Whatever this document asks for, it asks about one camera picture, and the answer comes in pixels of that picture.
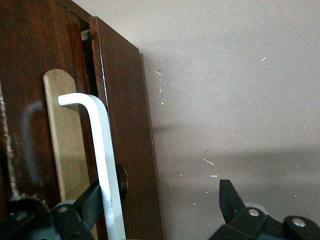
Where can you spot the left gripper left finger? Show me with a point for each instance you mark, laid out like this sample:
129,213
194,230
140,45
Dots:
75,220

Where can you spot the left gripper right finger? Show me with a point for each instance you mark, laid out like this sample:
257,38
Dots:
237,220

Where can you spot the wooden drawer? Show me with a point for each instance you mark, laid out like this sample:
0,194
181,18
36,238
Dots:
25,62

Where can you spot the pale wooden backing strip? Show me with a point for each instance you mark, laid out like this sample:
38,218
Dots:
65,137

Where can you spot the dark wooden panel with hole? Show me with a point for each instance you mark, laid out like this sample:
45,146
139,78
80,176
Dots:
130,125

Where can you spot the paper table cover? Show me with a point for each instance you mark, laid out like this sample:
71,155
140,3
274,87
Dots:
225,100

